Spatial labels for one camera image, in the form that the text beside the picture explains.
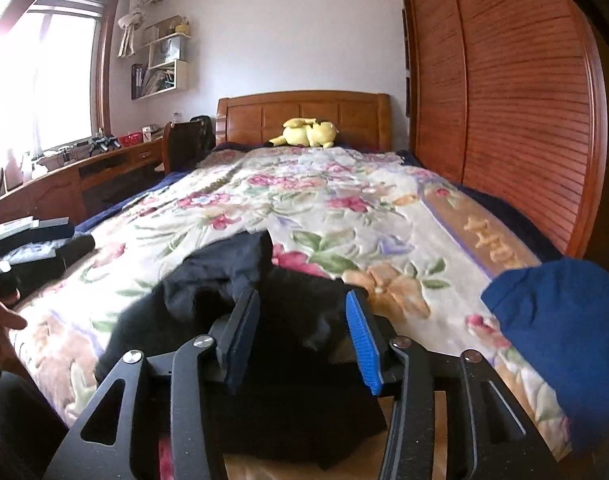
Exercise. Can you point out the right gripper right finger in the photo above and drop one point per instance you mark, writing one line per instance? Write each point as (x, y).
(489, 434)

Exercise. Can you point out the black trench coat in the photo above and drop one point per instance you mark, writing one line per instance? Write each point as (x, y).
(296, 403)

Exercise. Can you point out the person's left hand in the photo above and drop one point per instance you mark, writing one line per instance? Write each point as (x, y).
(10, 320)

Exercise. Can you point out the wooden desk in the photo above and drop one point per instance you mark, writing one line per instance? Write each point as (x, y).
(80, 190)

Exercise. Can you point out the blue folded garment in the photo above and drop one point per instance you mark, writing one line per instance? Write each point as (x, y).
(557, 317)

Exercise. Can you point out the red basket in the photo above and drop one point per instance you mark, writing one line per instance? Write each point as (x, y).
(131, 139)

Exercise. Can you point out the navy bed sheet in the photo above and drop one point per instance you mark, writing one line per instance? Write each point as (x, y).
(515, 220)

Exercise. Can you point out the floral bed blanket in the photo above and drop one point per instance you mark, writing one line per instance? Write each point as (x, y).
(421, 249)

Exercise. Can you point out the yellow plush toy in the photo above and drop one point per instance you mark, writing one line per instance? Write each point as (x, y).
(307, 132)

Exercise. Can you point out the wooden bed headboard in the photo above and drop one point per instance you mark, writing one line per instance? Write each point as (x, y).
(363, 119)

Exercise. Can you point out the tied white curtain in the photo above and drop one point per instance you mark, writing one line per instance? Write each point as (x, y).
(129, 23)

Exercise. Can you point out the wooden louvered wardrobe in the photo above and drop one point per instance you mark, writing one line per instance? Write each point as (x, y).
(508, 97)

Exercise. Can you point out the white wall shelf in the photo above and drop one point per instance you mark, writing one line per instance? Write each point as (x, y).
(161, 64)

